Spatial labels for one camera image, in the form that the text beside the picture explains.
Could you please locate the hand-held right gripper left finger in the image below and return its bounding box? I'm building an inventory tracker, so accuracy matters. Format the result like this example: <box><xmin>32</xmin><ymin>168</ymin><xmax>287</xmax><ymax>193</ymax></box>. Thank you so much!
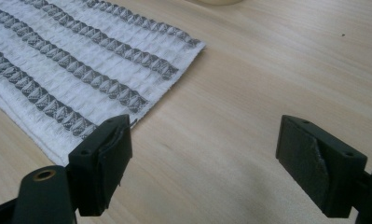
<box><xmin>67</xmin><ymin>114</ymin><xmax>133</xmax><ymax>217</ymax></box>

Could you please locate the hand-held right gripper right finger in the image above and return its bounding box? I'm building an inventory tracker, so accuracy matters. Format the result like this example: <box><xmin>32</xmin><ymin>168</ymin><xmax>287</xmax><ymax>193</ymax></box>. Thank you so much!
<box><xmin>275</xmin><ymin>114</ymin><xmax>368</xmax><ymax>219</ymax></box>

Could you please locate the white grey striped towel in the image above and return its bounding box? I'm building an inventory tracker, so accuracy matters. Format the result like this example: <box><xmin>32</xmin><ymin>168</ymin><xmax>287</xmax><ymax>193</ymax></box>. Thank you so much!
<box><xmin>0</xmin><ymin>0</ymin><xmax>207</xmax><ymax>167</ymax></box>

